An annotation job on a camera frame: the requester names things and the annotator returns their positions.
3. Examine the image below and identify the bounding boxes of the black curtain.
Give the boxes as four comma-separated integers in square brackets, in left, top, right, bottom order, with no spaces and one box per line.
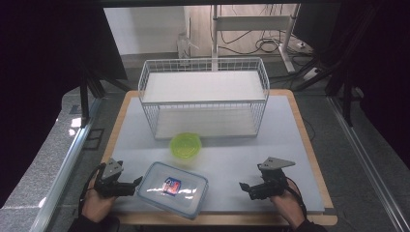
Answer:
[291,0,410,162]
[0,0,129,209]

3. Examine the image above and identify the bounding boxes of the green lidded food container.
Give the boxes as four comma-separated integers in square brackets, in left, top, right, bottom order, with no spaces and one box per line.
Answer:
[169,131,203,161]

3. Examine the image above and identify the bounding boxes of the person's right hand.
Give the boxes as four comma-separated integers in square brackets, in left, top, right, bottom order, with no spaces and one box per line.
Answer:
[269,178,307,230]

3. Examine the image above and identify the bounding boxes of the aluminium rail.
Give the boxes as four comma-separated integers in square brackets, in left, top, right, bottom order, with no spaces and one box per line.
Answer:
[28,96,104,232]
[324,96,410,232]

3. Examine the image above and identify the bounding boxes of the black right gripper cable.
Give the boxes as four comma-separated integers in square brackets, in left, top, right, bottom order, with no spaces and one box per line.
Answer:
[283,176,308,220]

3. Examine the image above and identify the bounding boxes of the person's left hand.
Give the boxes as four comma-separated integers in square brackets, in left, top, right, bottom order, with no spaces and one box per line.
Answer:
[80,178,118,224]

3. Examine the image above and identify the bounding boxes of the white power strip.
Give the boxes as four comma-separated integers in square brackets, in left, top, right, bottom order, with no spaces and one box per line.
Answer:
[302,67,322,82]

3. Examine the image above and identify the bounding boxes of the black floor cables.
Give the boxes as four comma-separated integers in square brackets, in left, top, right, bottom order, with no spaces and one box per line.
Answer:
[218,28,293,56]

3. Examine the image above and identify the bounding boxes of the white desk frame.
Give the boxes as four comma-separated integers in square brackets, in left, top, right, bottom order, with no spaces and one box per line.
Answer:
[210,3,302,73]

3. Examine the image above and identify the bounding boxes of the clear rectangular lidded container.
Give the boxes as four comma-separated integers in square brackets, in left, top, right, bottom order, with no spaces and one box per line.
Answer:
[135,160,210,221]

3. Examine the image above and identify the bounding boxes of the black metal stand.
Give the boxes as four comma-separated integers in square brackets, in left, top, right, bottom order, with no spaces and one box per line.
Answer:
[324,67,356,128]
[78,63,108,129]

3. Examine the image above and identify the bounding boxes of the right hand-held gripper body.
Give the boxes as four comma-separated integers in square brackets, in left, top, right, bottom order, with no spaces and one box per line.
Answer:
[256,156,297,200]

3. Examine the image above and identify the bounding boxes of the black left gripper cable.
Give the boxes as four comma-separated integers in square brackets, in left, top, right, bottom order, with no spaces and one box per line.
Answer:
[77,162,107,217]

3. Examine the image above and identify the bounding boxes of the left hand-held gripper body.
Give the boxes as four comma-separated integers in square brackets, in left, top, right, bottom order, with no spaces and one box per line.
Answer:
[93,158,136,198]

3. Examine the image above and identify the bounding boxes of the white wire shelf rack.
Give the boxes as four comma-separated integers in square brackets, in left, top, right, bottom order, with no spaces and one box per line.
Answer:
[137,57,271,141]

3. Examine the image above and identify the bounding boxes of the wooden table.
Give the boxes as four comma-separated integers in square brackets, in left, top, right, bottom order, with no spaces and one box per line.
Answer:
[101,89,339,227]

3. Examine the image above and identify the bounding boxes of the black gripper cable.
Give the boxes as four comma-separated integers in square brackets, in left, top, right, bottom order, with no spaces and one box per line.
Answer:
[77,162,107,217]
[283,176,308,220]

